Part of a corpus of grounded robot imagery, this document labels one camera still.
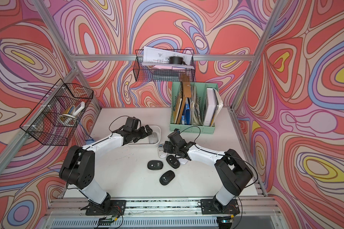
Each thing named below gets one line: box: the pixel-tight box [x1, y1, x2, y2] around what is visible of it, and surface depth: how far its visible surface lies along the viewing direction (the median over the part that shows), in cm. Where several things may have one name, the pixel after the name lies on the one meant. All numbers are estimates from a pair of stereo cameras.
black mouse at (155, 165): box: [147, 159, 164, 171], surface depth 88 cm
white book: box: [203, 87, 216, 126], surface depth 93 cm
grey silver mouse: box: [148, 132, 159, 145], surface depth 99 cm
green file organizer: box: [169, 81, 219, 135], surface depth 97 cm
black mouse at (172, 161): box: [166, 154, 181, 169], surface depth 90 cm
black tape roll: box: [169, 56, 183, 65], surface depth 84 cm
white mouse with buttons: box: [157, 143, 168, 159], surface depth 92 cm
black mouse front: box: [159, 169, 176, 186], surface depth 84 cm
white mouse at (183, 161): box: [178, 158, 189, 165], surface depth 90 cm
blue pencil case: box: [85, 138, 95, 145], surface depth 91 cm
